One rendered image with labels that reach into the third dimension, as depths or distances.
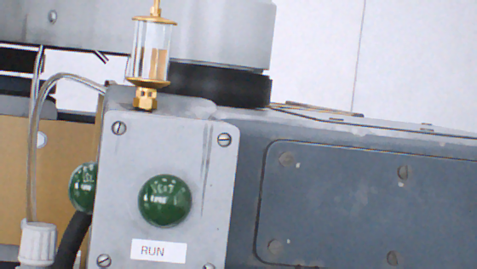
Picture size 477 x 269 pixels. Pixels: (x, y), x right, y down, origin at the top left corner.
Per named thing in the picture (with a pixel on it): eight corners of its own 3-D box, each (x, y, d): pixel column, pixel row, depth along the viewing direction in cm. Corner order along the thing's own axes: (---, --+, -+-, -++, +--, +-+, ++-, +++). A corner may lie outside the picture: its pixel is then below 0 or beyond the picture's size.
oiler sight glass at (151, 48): (128, 76, 59) (135, 19, 59) (127, 76, 62) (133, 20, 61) (169, 81, 59) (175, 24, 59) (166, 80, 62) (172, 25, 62)
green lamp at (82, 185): (63, 215, 53) (69, 161, 53) (66, 208, 56) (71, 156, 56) (110, 220, 53) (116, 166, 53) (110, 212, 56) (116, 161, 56)
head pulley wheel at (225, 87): (155, 96, 68) (158, 61, 68) (148, 93, 77) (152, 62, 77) (278, 111, 70) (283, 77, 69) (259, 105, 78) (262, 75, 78)
